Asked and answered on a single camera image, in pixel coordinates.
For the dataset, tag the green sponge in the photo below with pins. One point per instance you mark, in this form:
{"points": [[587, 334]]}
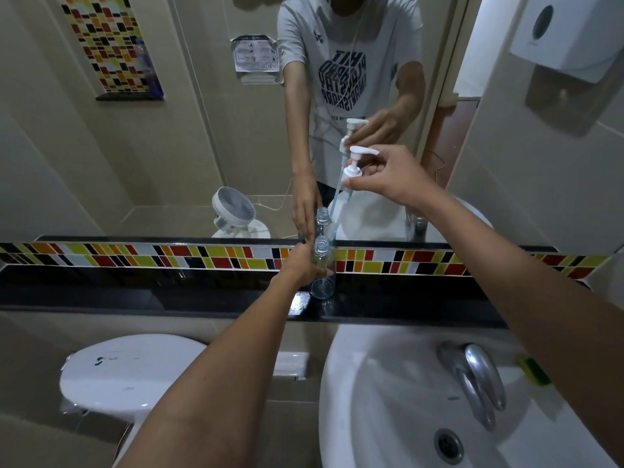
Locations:
{"points": [[534, 370]]}

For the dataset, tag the person's right hand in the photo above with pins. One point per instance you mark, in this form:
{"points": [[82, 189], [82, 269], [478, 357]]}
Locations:
{"points": [[397, 177]]}

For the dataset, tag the metal sink drain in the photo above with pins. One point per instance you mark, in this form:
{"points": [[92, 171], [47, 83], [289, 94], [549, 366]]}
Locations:
{"points": [[448, 446]]}

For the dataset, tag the person's left forearm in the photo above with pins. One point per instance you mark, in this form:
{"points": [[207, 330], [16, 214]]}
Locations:
{"points": [[219, 385]]}

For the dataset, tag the person's left hand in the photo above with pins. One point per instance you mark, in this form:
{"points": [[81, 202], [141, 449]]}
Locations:
{"points": [[296, 268]]}

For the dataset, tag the black stone ledge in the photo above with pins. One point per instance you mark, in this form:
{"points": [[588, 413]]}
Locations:
{"points": [[146, 292]]}

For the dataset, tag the clear plastic bottle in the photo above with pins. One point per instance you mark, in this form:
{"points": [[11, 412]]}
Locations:
{"points": [[322, 275]]}

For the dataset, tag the white paper towel dispenser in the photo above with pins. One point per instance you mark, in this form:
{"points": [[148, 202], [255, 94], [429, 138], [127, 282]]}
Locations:
{"points": [[570, 29]]}

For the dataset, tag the chrome faucet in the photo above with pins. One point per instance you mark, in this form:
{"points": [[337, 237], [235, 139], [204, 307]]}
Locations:
{"points": [[475, 375]]}

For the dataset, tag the white ceramic sink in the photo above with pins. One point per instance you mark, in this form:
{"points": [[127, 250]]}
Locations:
{"points": [[390, 399]]}

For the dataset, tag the white pump dispenser head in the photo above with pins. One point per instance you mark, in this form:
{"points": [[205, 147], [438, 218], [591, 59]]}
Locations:
{"points": [[352, 172]]}

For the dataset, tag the person's left thumb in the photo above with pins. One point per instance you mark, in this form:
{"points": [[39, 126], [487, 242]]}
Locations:
{"points": [[321, 274]]}

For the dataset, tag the person's right forearm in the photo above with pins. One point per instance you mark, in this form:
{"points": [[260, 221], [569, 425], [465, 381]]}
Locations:
{"points": [[526, 307]]}

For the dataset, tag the white toilet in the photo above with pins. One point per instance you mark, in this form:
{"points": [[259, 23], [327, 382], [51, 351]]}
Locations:
{"points": [[126, 372]]}

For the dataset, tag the wall mirror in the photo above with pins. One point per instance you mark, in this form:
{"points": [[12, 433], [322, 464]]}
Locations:
{"points": [[170, 141]]}

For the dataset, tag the person's right thumb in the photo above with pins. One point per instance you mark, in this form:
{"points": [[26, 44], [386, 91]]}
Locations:
{"points": [[363, 182]]}

